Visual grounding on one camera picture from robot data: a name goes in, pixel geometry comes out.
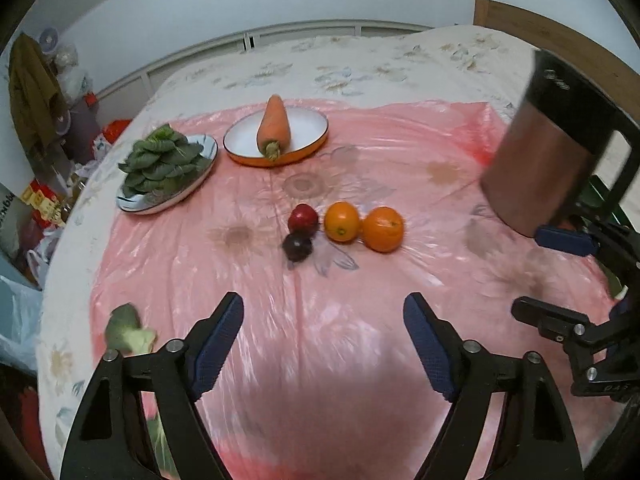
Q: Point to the green tray box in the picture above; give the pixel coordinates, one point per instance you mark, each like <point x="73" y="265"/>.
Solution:
<point x="594" y="202"/>

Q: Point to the white plastic bag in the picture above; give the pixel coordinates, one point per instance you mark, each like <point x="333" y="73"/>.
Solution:
<point x="21" y="310"/>

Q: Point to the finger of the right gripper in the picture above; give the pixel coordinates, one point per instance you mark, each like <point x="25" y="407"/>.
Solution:
<point x="562" y="240"/>
<point x="552" y="322"/>

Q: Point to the pile of green leaves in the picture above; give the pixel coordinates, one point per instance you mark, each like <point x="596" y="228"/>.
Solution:
<point x="160" y="162"/>

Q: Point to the pink plastic sheet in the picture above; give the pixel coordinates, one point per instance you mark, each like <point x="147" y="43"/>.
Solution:
<point x="323" y="381"/>

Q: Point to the white plate with greens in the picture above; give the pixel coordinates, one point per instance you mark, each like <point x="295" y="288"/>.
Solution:
<point x="170" y="194"/>

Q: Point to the orange carrot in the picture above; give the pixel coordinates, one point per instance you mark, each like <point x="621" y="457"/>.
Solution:
<point x="274" y="132"/>

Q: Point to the red apple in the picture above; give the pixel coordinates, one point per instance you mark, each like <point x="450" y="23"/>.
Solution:
<point x="303" y="219"/>

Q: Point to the floral bed quilt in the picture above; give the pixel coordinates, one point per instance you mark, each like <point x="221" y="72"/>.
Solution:
<point x="460" y="64"/>

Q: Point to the small white fan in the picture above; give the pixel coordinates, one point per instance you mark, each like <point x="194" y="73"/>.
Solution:
<point x="48" y="41"/>

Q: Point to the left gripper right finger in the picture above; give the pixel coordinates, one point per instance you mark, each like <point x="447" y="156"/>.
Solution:
<point x="535" y="439"/>

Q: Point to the orange rimmed white plate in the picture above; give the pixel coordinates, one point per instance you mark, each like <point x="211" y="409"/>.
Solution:
<point x="309" y="131"/>

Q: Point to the olive hanging coat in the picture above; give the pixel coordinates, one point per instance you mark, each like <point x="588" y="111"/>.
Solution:
<point x="36" y="98"/>

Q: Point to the wooden headboard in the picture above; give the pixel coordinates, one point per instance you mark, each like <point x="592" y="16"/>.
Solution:
<point x="617" y="79"/>

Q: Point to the orange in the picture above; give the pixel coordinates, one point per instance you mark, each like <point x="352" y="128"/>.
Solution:
<point x="341" y="222"/>
<point x="383" y="230"/>

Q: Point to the bok choy leaf near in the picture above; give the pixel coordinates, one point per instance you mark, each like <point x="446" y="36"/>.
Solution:
<point x="125" y="332"/>

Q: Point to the dark plum far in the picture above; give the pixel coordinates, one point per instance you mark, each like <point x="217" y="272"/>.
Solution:
<point x="297" y="247"/>

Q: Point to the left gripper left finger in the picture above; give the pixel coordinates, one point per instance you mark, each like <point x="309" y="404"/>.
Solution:
<point x="109" y="438"/>

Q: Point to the purple bin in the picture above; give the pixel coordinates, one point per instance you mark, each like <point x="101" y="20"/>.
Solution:
<point x="83" y="131"/>

